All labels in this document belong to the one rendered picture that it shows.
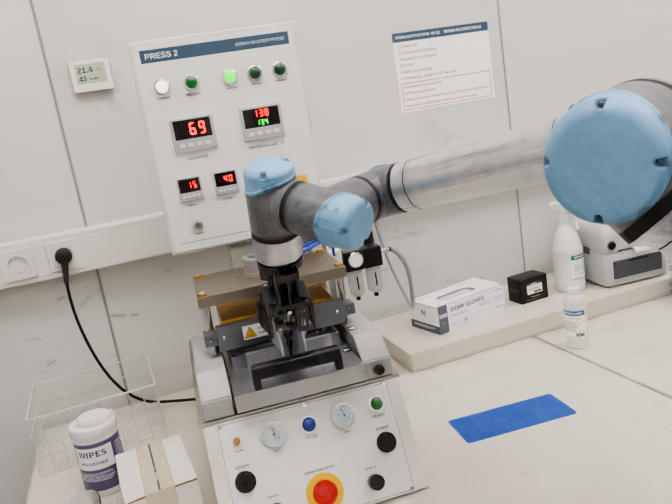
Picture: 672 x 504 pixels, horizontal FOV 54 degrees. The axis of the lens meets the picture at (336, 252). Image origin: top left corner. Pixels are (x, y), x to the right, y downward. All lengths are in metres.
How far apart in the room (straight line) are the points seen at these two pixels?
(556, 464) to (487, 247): 0.93
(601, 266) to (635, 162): 1.30
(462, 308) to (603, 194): 1.10
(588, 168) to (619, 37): 1.64
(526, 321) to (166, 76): 1.03
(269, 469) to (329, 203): 0.47
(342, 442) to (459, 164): 0.51
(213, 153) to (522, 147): 0.70
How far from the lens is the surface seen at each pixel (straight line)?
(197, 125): 1.34
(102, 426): 1.34
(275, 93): 1.37
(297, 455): 1.13
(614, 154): 0.64
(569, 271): 1.90
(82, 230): 1.64
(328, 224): 0.86
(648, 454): 1.26
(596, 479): 1.19
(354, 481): 1.14
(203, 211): 1.36
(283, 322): 1.03
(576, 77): 2.16
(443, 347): 1.62
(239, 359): 1.19
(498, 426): 1.34
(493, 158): 0.86
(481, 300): 1.76
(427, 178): 0.91
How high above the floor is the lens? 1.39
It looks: 12 degrees down
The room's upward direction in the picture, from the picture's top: 9 degrees counter-clockwise
